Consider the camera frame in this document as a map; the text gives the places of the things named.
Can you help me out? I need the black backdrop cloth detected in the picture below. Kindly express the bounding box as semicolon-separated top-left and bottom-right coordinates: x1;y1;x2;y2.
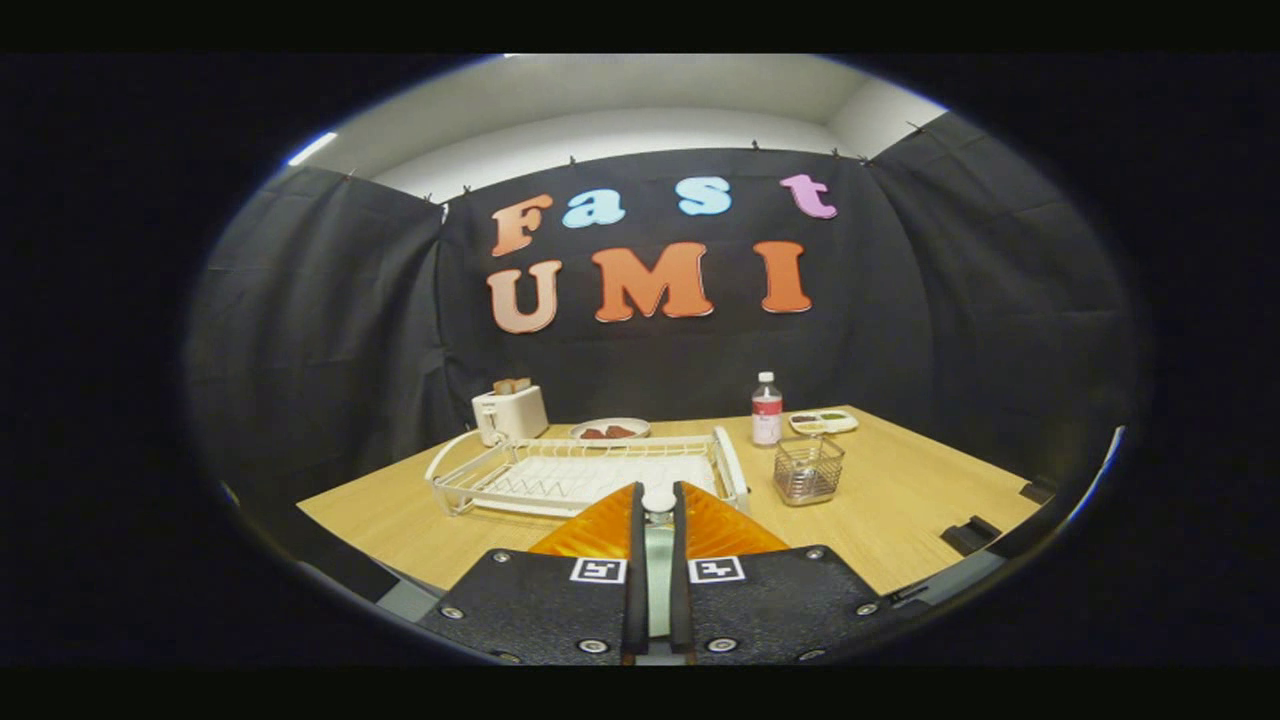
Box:
185;110;1141;561

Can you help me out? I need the metal wire basket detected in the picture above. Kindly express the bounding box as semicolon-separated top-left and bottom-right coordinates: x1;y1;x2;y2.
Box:
773;435;846;507

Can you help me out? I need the small white dish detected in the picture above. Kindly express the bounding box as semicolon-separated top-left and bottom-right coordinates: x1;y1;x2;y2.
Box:
569;417;652;442

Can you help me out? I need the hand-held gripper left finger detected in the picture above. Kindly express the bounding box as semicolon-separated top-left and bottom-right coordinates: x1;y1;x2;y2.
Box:
418;482;649;666

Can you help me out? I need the white divided sauce dish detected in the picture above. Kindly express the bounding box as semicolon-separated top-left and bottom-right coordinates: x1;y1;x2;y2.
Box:
788;408;860;436

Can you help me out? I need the clear bottle with red label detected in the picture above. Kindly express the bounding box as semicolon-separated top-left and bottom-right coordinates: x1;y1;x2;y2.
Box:
751;372;784;447

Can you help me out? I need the white toaster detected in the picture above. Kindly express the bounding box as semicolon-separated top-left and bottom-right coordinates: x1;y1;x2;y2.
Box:
472;385;550;447

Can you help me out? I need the white wire dish rack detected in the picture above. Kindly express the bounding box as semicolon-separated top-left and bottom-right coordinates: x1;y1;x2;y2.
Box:
425;427;751;519

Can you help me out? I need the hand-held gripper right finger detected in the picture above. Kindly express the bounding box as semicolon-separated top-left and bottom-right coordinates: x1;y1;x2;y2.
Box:
670;481;906;666

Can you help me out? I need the pale green plate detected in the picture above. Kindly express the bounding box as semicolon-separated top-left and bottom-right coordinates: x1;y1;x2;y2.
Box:
645;525;674;639

